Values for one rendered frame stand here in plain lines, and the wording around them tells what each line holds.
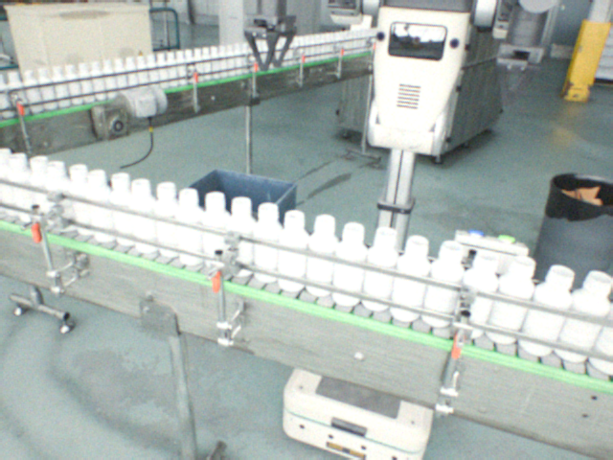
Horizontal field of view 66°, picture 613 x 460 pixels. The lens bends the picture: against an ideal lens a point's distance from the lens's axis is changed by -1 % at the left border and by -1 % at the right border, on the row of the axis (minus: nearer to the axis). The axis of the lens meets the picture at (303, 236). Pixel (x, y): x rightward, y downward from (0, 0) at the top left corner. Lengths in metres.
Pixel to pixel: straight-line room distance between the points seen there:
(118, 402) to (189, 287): 1.18
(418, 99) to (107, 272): 0.92
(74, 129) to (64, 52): 2.54
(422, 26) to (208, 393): 1.60
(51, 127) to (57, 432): 1.25
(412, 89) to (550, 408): 0.84
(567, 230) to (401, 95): 1.62
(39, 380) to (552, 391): 1.99
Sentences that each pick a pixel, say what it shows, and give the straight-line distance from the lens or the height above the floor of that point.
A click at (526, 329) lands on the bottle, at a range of 0.93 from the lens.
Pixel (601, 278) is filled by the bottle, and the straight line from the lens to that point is 0.93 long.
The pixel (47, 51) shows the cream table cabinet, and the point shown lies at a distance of 4.82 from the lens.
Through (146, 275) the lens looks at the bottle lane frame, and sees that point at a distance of 1.12.
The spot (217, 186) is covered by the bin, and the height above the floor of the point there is 0.88.
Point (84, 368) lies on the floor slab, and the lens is 2.37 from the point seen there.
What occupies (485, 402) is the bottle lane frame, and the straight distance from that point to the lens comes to 1.01.
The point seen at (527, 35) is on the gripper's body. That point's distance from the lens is 0.89.
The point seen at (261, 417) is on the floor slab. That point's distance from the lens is 2.04.
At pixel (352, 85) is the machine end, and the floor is 0.56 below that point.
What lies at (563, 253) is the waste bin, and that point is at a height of 0.32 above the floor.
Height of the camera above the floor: 1.58
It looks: 30 degrees down
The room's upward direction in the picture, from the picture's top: 3 degrees clockwise
